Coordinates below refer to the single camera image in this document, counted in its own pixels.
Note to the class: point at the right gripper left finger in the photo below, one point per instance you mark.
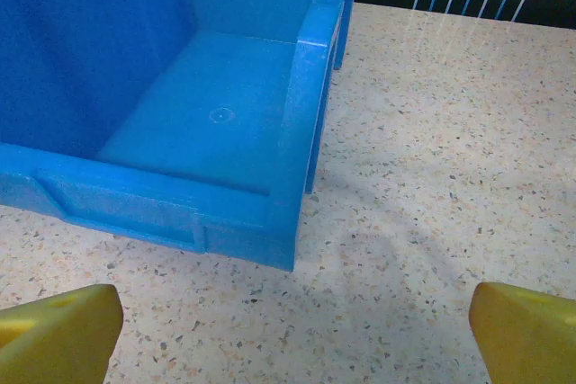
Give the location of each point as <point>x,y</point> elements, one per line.
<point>54,339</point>

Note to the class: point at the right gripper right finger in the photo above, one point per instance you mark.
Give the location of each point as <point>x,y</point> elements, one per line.
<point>526,339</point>

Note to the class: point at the blue plastic bin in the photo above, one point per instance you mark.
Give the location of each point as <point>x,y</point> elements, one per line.
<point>202,100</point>

